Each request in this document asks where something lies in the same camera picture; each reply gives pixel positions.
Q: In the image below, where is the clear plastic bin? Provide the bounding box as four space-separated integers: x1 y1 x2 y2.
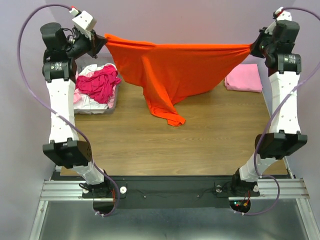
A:
72 57 122 115

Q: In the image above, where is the magenta t shirt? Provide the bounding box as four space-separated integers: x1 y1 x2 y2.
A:
75 63 122 104

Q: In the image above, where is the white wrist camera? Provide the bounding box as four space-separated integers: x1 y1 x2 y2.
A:
69 6 97 41
264 7 292 35

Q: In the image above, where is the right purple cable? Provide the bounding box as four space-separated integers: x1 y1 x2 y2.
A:
233 6 320 216

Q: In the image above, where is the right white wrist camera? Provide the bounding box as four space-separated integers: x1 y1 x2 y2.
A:
264 7 292 35

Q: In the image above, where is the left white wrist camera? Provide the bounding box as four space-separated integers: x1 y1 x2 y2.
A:
69 6 97 41

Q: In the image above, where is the white shirt in bin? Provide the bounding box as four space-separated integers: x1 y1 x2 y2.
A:
73 73 118 111

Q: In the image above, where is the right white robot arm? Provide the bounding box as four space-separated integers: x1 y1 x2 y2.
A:
229 20 308 196

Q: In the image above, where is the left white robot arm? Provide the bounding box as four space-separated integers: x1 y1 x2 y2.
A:
40 22 115 198

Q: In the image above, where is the light pink shirt in bin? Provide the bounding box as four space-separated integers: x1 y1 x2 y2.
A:
73 88 83 105

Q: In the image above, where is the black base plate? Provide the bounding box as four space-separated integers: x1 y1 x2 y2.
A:
51 174 261 210

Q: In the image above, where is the folded pink t shirt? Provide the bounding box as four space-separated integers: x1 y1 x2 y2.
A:
224 64 263 93

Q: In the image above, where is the orange t shirt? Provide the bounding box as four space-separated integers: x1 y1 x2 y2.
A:
105 33 252 127

